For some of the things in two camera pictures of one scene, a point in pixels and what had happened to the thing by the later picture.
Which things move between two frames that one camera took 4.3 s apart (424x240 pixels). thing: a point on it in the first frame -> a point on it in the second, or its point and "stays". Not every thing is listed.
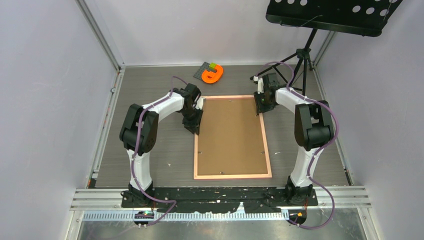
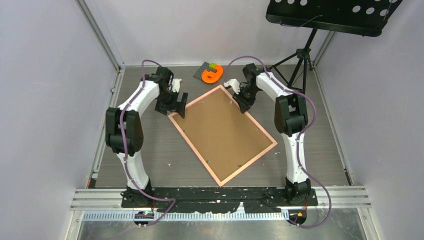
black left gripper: x=194 y=126 -> x=180 y=106
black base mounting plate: x=262 y=200 stays
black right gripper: x=261 y=108 -> x=244 y=105
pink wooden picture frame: x=196 y=176 -> x=235 y=173
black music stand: x=364 y=17 stays
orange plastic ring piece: x=211 y=77 stays
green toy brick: x=212 y=66 stays
